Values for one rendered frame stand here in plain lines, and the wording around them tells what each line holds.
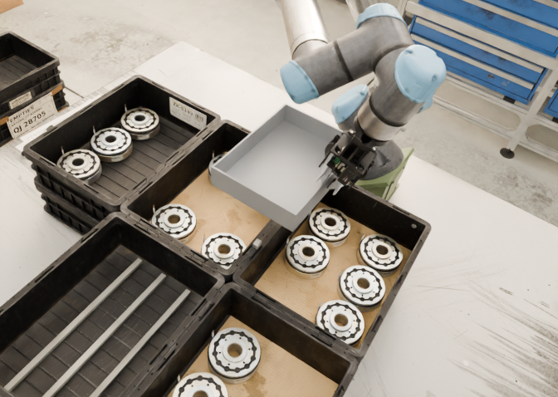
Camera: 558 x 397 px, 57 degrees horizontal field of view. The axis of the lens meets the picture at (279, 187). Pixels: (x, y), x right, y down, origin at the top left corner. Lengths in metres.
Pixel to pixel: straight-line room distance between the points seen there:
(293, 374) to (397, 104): 0.57
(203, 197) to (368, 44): 0.64
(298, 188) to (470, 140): 2.15
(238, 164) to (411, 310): 0.59
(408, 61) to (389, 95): 0.06
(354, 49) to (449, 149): 2.18
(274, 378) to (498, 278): 0.74
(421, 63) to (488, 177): 2.18
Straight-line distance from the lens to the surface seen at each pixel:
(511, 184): 2.97
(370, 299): 1.16
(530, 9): 2.78
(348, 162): 0.90
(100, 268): 1.20
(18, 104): 2.19
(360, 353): 1.01
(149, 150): 1.43
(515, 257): 1.61
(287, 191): 1.05
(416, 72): 0.78
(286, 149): 1.14
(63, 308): 1.16
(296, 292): 1.16
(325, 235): 1.23
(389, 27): 0.86
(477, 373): 1.36
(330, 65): 0.86
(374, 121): 0.84
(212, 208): 1.28
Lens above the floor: 1.81
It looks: 47 degrees down
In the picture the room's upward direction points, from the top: 10 degrees clockwise
